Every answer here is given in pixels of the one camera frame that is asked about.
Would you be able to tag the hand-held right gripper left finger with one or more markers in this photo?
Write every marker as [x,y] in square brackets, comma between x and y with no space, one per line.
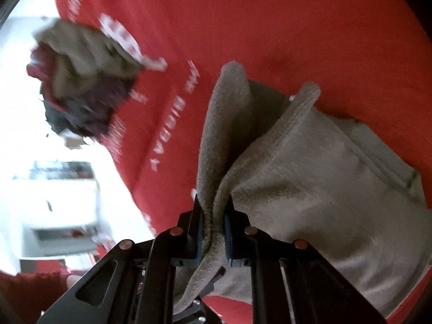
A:
[199,241]

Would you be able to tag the red cloth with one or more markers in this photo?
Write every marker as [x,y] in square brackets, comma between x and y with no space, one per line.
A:
[30,287]

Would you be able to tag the white cabinet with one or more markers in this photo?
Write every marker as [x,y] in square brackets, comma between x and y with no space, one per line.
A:
[60,202]

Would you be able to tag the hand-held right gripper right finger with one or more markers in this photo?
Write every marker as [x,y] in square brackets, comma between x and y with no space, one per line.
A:
[230,243]

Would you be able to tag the maroon crumpled cloth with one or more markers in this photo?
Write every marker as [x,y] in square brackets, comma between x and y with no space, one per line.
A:
[113,92]

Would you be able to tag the grey fleece cloth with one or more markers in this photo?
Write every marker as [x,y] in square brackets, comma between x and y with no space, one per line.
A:
[303,182]

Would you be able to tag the red blanket with white print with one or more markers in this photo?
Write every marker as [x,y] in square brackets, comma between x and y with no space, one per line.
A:
[253,23]

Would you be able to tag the dark blue crumpled cloth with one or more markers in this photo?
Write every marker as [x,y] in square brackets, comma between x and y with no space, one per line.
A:
[57,118]

